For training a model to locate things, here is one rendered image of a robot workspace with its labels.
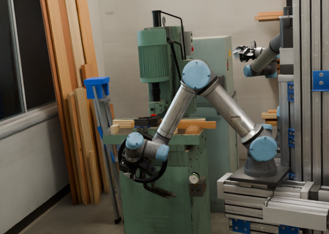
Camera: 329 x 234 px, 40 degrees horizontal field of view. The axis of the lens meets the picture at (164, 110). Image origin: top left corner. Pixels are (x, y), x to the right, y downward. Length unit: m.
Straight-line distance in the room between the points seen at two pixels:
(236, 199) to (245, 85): 2.86
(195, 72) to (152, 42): 0.82
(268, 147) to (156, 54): 1.02
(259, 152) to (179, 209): 0.95
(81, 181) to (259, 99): 2.09
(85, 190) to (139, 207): 1.36
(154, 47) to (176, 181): 0.80
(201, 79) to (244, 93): 3.10
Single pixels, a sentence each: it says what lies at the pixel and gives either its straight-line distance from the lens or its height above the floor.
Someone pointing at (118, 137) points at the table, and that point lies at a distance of 2.72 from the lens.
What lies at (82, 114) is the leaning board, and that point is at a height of 0.81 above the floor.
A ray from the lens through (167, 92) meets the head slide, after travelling 2.83.
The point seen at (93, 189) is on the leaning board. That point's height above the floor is 0.14.
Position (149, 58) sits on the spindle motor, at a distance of 2.66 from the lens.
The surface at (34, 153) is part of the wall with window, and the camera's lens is 3.92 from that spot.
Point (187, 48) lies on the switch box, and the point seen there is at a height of 1.37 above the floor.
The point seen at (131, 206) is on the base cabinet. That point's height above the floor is 0.45.
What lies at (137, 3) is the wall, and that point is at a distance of 5.13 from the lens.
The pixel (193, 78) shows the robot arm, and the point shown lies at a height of 1.30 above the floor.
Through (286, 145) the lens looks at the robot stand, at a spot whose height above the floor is 0.90.
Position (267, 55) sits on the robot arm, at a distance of 2.66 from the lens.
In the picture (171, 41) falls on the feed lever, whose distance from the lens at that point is 2.60.
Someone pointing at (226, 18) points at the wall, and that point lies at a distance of 4.91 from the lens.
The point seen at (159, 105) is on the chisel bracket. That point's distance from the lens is 2.72.
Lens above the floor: 1.52
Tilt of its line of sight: 11 degrees down
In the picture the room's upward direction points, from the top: 4 degrees counter-clockwise
